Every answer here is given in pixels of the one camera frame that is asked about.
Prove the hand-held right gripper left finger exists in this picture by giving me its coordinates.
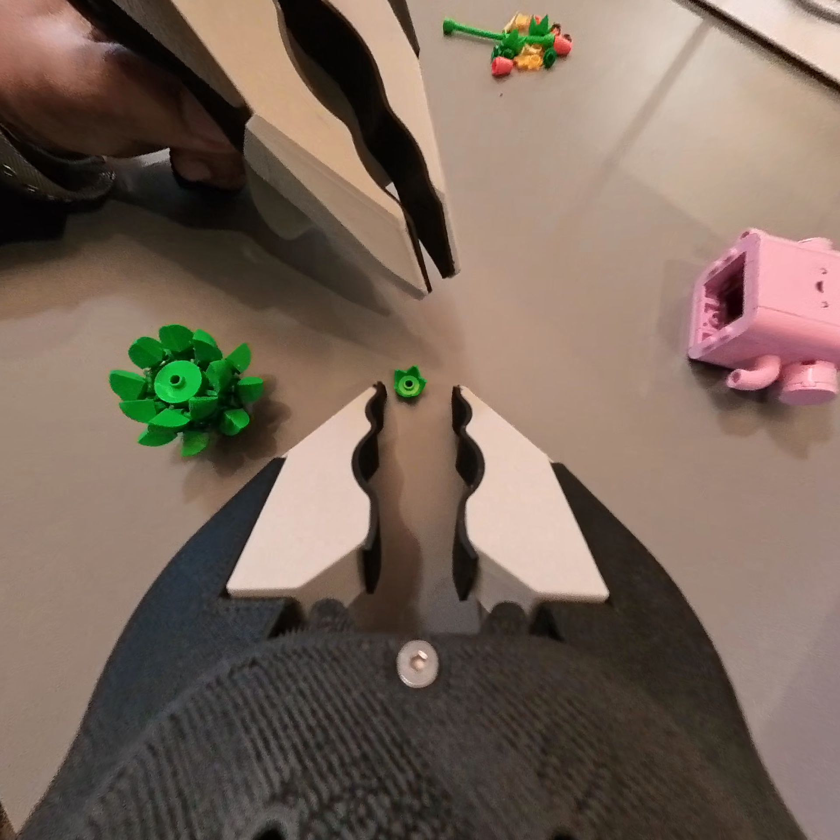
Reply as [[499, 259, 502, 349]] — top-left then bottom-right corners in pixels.
[[226, 382, 388, 599]]

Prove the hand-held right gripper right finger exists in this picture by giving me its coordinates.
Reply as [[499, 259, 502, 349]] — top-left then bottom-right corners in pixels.
[[451, 385, 610, 605]]

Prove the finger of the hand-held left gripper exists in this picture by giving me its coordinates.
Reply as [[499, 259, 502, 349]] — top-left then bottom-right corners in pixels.
[[277, 0, 459, 280], [141, 0, 432, 301]]

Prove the large green brick leaf rosette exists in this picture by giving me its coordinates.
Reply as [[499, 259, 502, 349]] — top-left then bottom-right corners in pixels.
[[108, 325, 265, 458]]

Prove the person's left hand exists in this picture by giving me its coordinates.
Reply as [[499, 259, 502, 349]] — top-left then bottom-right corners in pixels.
[[0, 0, 248, 193]]

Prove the green toy brick stem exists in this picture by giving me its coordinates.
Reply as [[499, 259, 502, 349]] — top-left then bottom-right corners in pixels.
[[442, 17, 508, 42]]

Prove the pile of small flower bricks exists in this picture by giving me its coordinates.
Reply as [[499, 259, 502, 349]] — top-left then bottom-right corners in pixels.
[[491, 12, 574, 78]]

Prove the grey wrist watch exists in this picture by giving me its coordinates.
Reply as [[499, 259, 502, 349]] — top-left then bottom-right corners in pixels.
[[0, 125, 116, 204]]

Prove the pink toy brick pot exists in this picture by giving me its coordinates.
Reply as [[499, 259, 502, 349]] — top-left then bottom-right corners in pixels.
[[688, 227, 840, 406]]

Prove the white book stand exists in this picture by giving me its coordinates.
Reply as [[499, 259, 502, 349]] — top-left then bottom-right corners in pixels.
[[696, 0, 840, 86]]

